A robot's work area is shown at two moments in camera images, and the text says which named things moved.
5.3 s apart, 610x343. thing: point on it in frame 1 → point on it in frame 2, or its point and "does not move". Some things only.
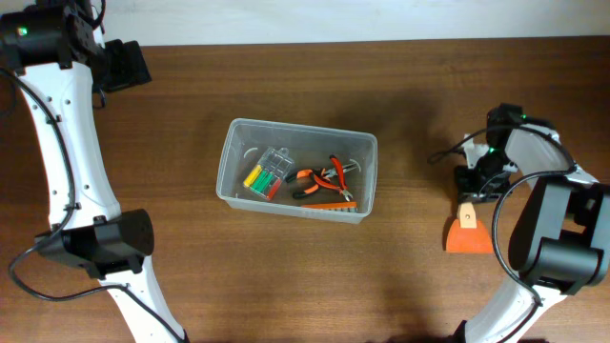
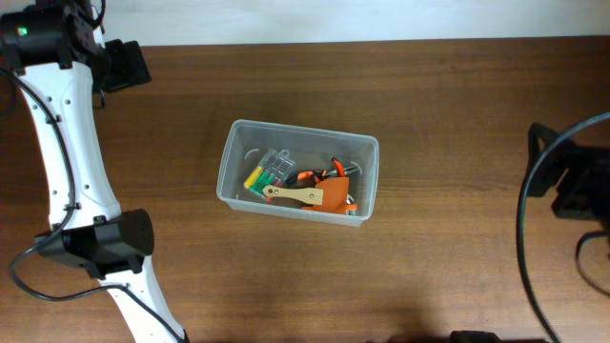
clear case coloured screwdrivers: x=266 y=176 does not move
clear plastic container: x=298 y=171 does not move
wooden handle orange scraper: x=468 y=235 → x=331 y=193
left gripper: x=132 y=68 does not move
